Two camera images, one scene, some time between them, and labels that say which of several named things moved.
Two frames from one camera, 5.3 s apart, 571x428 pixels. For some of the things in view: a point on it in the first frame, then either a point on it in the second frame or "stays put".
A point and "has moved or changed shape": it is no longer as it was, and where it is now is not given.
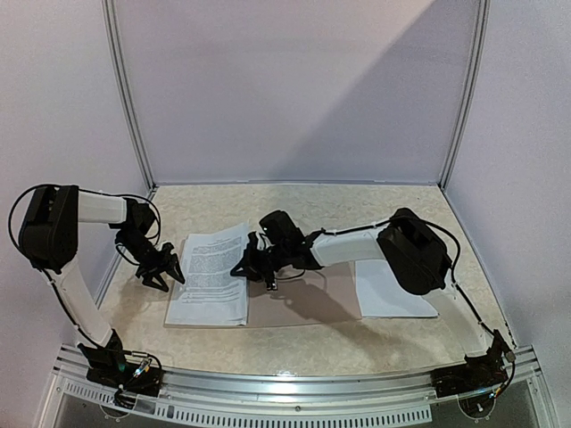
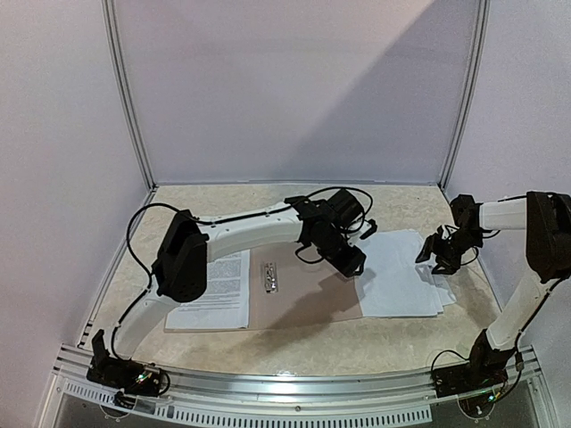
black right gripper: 257,257 to 443,249
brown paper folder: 319,294 stays put
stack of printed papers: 381,292 stays put
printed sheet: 210,288 has moved or changed shape
